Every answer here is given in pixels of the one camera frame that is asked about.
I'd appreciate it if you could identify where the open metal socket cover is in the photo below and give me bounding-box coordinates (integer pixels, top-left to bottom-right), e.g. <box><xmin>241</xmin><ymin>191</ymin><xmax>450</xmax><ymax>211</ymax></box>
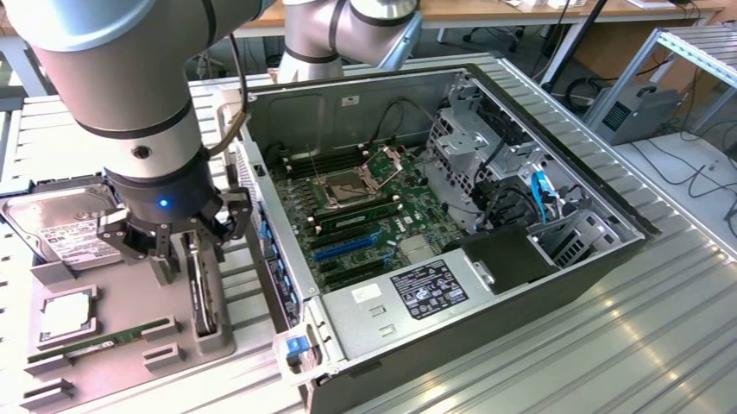
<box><xmin>359</xmin><ymin>145</ymin><xmax>408</xmax><ymax>191</ymax></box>

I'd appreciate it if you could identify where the green motherboard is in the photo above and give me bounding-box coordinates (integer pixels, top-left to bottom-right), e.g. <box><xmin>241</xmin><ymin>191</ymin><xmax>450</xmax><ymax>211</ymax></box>
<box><xmin>267</xmin><ymin>144</ymin><xmax>467</xmax><ymax>294</ymax></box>

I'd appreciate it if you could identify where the black plastic shroud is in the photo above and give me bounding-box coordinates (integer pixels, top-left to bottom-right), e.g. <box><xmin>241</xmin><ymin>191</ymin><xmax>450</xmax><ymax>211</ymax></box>
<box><xmin>439</xmin><ymin>226</ymin><xmax>563</xmax><ymax>297</ymax></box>

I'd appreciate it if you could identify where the long black expansion slot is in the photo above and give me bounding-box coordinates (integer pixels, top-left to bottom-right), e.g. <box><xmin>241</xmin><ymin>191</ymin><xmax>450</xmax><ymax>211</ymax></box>
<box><xmin>324</xmin><ymin>267</ymin><xmax>386</xmax><ymax>290</ymax></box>
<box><xmin>308</xmin><ymin>227</ymin><xmax>371</xmax><ymax>251</ymax></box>
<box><xmin>322</xmin><ymin>258</ymin><xmax>384</xmax><ymax>281</ymax></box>

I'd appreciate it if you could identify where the CPU socket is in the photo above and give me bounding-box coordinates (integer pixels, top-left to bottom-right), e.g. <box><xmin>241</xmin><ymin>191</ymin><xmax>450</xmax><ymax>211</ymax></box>
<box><xmin>314</xmin><ymin>170</ymin><xmax>380</xmax><ymax>208</ymax></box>

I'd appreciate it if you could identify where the open black PC case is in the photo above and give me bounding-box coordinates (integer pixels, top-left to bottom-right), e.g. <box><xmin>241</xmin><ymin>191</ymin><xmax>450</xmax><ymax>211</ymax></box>
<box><xmin>215</xmin><ymin>62</ymin><xmax>663</xmax><ymax>414</ymax></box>

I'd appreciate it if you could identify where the grey floor cabinet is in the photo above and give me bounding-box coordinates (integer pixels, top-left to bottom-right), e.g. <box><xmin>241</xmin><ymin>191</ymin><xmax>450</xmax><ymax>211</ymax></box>
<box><xmin>585</xmin><ymin>84</ymin><xmax>685</xmax><ymax>147</ymax></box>

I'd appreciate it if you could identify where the silver hard disk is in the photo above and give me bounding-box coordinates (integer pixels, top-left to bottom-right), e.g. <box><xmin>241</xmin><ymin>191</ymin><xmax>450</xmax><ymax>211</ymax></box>
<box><xmin>2</xmin><ymin>185</ymin><xmax>127</xmax><ymax>272</ymax></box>

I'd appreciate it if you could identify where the black power wire bundle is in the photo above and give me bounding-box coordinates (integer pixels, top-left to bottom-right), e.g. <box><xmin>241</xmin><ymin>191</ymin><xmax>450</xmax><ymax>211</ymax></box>
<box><xmin>471</xmin><ymin>174</ymin><xmax>546</xmax><ymax>229</ymax></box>

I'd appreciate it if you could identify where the black slanted pole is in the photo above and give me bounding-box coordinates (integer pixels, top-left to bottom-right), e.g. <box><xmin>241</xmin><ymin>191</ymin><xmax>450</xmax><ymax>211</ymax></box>
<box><xmin>545</xmin><ymin>0</ymin><xmax>610</xmax><ymax>87</ymax></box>

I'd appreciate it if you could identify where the silver CPU chip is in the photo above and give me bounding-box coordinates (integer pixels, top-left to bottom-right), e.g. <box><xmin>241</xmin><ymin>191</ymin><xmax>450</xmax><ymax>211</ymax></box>
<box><xmin>39</xmin><ymin>296</ymin><xmax>96</xmax><ymax>336</ymax></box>

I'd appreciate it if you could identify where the graphics card with black cooler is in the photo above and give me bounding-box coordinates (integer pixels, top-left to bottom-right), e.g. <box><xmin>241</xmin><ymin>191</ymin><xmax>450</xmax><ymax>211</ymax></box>
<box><xmin>177</xmin><ymin>230</ymin><xmax>223</xmax><ymax>337</ymax></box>

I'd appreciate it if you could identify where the silver disk bay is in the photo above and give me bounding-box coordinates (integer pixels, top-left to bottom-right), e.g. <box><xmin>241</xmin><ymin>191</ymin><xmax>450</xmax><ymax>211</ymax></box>
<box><xmin>529</xmin><ymin>206</ymin><xmax>646</xmax><ymax>268</ymax></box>

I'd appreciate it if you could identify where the silver chipset heatsink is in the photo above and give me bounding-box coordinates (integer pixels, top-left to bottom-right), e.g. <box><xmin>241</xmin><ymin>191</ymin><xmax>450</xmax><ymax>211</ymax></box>
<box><xmin>399</xmin><ymin>239</ymin><xmax>436</xmax><ymax>264</ymax></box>

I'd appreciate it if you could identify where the black RAM slot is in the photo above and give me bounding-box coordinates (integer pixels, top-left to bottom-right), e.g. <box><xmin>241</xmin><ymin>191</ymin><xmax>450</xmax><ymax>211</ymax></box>
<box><xmin>287</xmin><ymin>154</ymin><xmax>370</xmax><ymax>175</ymax></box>
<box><xmin>284</xmin><ymin>148</ymin><xmax>372</xmax><ymax>171</ymax></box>
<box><xmin>306</xmin><ymin>194</ymin><xmax>403</xmax><ymax>223</ymax></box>
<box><xmin>288</xmin><ymin>158</ymin><xmax>367</xmax><ymax>180</ymax></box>
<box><xmin>308</xmin><ymin>199</ymin><xmax>404</xmax><ymax>228</ymax></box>
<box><xmin>283</xmin><ymin>144</ymin><xmax>370</xmax><ymax>166</ymax></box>

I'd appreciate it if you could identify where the black looped wire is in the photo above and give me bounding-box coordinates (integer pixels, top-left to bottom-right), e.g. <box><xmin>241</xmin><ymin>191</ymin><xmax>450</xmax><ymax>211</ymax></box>
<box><xmin>367</xmin><ymin>98</ymin><xmax>439</xmax><ymax>146</ymax></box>

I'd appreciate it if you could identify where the blue expansion slot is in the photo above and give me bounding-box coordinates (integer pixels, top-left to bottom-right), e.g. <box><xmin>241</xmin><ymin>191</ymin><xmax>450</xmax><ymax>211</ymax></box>
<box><xmin>314</xmin><ymin>236</ymin><xmax>379</xmax><ymax>262</ymax></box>

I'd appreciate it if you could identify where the blue flat wire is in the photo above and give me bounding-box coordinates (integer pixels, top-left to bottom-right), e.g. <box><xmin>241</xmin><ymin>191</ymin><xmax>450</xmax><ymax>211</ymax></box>
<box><xmin>531</xmin><ymin>170</ymin><xmax>557</xmax><ymax>225</ymax></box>

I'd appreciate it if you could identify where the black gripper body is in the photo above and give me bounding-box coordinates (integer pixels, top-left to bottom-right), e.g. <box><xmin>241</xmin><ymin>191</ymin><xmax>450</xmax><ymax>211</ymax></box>
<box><xmin>103</xmin><ymin>149</ymin><xmax>225</xmax><ymax>235</ymax></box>

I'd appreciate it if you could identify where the green RAM stick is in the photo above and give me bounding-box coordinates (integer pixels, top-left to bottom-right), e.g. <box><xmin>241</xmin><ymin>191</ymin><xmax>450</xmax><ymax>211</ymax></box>
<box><xmin>25</xmin><ymin>317</ymin><xmax>173</xmax><ymax>363</ymax></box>
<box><xmin>315</xmin><ymin>210</ymin><xmax>402</xmax><ymax>232</ymax></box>

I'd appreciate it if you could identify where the black office chair base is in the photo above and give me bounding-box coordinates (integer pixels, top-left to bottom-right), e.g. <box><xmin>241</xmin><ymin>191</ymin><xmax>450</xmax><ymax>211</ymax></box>
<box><xmin>459</xmin><ymin>25</ymin><xmax>529</xmax><ymax>55</ymax></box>

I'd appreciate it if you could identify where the aluminium frame table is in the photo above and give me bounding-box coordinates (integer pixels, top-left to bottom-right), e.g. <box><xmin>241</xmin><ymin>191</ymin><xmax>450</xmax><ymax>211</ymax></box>
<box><xmin>598</xmin><ymin>23</ymin><xmax>737</xmax><ymax>135</ymax></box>

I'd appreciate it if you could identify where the silver drive cage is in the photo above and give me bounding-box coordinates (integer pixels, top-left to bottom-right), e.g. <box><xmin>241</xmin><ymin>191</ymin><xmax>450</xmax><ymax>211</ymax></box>
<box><xmin>428</xmin><ymin>71</ymin><xmax>577</xmax><ymax>216</ymax></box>

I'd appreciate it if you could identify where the wooden desk white frame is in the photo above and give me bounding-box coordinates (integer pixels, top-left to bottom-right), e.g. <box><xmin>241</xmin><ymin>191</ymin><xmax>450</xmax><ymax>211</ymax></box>
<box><xmin>0</xmin><ymin>8</ymin><xmax>288</xmax><ymax>100</ymax></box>
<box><xmin>416</xmin><ymin>0</ymin><xmax>727</xmax><ymax>94</ymax></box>

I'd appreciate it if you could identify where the silver power supply unit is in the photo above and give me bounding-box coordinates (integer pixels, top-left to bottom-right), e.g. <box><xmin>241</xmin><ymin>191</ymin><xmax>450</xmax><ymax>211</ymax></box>
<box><xmin>318</xmin><ymin>248</ymin><xmax>498</xmax><ymax>363</ymax></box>

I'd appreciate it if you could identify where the grey parts rack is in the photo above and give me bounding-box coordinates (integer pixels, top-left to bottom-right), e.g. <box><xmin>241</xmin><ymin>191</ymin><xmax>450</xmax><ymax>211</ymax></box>
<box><xmin>16</xmin><ymin>223</ymin><xmax>237</xmax><ymax>411</ymax></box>

